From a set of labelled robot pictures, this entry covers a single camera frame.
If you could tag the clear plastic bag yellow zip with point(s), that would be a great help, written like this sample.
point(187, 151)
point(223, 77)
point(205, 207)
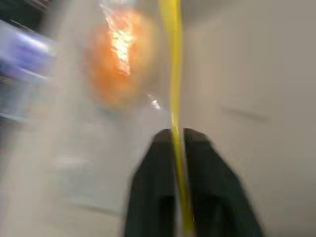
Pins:
point(175, 74)

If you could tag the purple tissue pack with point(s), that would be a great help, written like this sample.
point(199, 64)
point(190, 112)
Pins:
point(24, 49)

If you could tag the orange checkered bun snack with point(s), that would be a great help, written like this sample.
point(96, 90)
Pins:
point(108, 71)

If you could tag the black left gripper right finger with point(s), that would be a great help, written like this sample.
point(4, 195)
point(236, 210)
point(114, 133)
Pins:
point(214, 192)

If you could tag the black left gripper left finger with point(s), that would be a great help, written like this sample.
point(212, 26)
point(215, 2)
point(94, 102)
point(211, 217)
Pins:
point(153, 187)

